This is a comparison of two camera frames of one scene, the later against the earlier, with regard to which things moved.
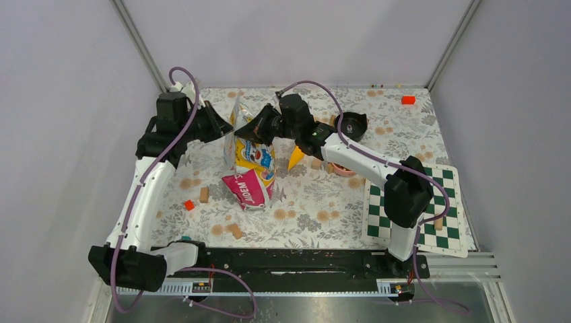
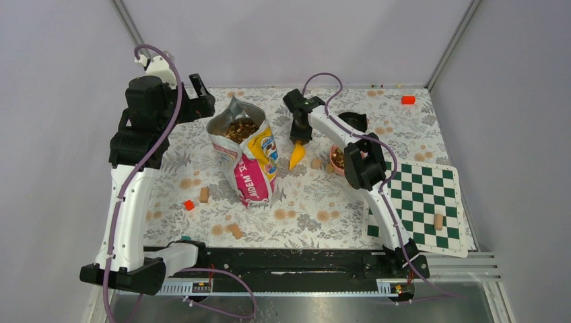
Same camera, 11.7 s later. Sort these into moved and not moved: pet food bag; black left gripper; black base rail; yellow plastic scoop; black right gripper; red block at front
Moved: black right gripper; black left gripper
Not moved: black base rail; pet food bag; red block at front; yellow plastic scoop
